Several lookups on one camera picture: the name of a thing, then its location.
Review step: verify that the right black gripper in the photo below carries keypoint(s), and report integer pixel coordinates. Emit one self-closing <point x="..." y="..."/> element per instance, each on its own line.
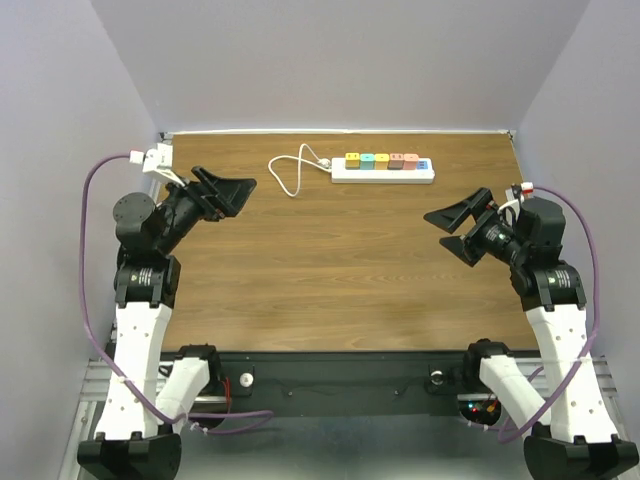
<point x="451" y="217"/>

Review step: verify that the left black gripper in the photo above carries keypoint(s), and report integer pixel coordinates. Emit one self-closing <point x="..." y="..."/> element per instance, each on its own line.
<point x="229" y="195"/>

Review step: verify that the pink orange charger plug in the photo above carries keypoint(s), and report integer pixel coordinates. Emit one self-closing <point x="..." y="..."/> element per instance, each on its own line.
<point x="410" y="161"/>

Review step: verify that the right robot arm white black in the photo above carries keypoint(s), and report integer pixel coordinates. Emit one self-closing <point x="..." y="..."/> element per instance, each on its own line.
<point x="569" y="434"/>

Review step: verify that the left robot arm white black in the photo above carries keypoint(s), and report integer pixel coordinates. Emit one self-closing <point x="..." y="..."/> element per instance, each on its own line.
<point x="137" y="310"/>

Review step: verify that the brown pink charger plug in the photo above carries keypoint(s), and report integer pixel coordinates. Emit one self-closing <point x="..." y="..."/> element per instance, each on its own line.
<point x="396" y="161"/>

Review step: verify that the teal charger plug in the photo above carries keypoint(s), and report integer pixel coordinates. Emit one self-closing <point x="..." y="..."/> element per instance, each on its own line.
<point x="367" y="161"/>

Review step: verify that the yellow two-port charger plug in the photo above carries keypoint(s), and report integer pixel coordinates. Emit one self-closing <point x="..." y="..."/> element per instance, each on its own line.
<point x="352" y="160"/>

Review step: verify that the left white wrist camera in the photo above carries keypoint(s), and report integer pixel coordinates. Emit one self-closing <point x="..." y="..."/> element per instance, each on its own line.
<point x="157" y="163"/>

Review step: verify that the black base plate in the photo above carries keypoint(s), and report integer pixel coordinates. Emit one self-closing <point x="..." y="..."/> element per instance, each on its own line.
<point x="260" y="386"/>

